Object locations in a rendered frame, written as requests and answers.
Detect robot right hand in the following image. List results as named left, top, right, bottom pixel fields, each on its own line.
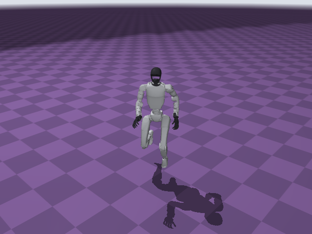
left=132, top=115, right=142, bottom=128

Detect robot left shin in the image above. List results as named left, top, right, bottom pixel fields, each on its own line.
left=160, top=144, right=167, bottom=159

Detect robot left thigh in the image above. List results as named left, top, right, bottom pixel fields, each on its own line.
left=159, top=114, right=171, bottom=151

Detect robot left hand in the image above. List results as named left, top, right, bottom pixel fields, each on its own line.
left=172, top=113, right=179, bottom=130

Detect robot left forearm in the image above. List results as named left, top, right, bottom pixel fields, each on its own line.
left=174, top=96, right=179, bottom=116

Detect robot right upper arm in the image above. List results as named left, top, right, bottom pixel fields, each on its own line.
left=137, top=84, right=147, bottom=107

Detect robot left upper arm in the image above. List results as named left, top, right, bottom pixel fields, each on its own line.
left=165, top=84, right=178, bottom=101

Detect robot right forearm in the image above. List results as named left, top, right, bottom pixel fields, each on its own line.
left=136, top=102, right=142, bottom=120

